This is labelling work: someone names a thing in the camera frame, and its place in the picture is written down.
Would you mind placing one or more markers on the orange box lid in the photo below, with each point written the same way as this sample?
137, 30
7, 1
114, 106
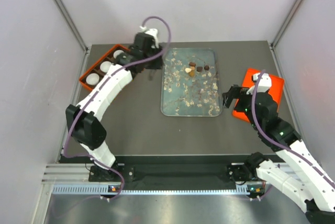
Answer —
276, 89

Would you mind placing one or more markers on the floral blue tray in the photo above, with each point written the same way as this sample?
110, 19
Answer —
186, 96

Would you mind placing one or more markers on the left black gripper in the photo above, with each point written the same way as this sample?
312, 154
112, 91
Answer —
157, 64

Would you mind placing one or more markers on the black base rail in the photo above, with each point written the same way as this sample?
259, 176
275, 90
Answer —
172, 172

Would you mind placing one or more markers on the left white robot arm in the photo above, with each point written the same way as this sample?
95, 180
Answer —
84, 119

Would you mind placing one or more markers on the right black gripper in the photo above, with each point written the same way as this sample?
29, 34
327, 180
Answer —
235, 91

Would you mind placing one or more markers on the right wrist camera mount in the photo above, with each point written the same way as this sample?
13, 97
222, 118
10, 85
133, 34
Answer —
262, 84

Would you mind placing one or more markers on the grey cable duct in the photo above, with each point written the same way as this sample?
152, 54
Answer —
104, 189

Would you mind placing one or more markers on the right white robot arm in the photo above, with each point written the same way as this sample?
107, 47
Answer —
312, 190

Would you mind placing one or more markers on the orange chocolate box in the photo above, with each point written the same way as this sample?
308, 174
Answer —
96, 73

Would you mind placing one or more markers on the metal tongs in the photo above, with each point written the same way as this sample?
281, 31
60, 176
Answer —
151, 75

